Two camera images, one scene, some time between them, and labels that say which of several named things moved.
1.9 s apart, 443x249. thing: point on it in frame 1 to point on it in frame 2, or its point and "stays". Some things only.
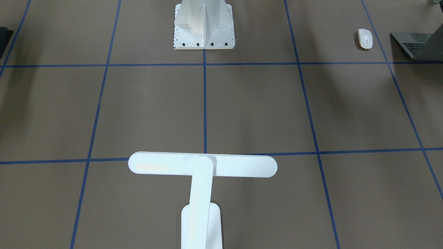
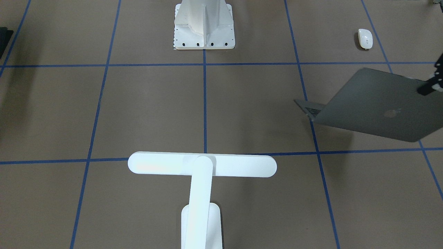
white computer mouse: [365, 38] stays
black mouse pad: [5, 35] stays
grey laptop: [423, 46] to [381, 104]
